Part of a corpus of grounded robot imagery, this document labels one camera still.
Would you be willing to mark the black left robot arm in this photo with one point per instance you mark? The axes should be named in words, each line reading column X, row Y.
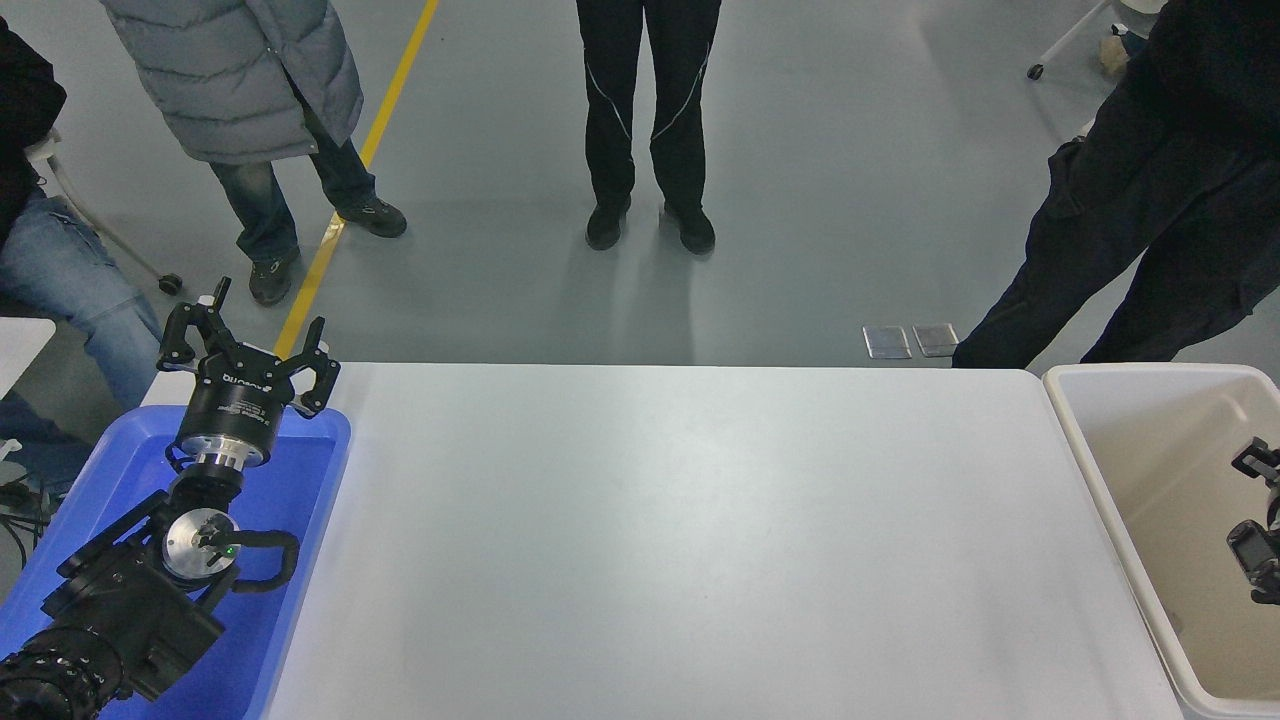
column 120, row 610

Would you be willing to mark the distant person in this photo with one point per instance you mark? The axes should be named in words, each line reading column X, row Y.
column 1118, row 50

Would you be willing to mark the large pale plastic bin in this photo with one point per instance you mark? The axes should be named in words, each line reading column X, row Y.
column 1170, row 500

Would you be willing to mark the seated person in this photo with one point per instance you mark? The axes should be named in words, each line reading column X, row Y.
column 70, row 280

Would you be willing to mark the silver floor plate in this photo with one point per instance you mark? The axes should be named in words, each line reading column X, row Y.
column 935, row 340
column 887, row 342

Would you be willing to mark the blue plastic tray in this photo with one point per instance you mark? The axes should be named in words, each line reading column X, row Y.
column 290, row 480

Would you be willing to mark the small white table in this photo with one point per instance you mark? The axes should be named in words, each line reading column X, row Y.
column 20, row 350

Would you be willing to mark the white wheeled chair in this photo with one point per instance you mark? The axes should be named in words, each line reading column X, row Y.
column 110, row 235
column 1065, row 42

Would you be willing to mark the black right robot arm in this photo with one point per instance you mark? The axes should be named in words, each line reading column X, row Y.
column 1258, row 560

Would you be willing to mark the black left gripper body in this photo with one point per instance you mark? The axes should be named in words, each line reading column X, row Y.
column 235, row 405

